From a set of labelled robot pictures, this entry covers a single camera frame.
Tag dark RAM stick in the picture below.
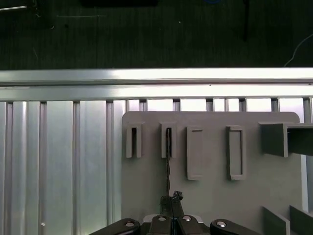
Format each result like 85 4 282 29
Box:
165 128 172 199

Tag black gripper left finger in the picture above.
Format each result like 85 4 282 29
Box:
89 195 174 235

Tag thin white cable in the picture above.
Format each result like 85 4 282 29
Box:
284 33 313 67

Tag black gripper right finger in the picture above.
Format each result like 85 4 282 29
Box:
172 189 260 235

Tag grey parts rack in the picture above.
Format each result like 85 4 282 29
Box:
121 111 313 235

